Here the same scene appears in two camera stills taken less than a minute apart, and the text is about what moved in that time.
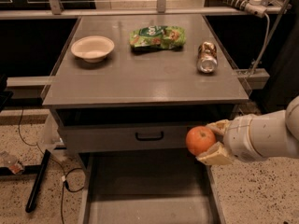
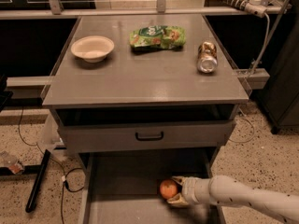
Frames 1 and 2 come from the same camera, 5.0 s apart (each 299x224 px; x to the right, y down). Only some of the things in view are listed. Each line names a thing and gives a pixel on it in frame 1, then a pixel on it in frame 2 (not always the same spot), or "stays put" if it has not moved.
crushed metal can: x=207 y=57 stays put
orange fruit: x=199 y=139 → x=168 y=189
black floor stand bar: x=36 y=181 stays put
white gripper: x=239 y=138 → x=193 y=189
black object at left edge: x=5 y=94 stays put
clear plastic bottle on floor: x=12 y=162 stays put
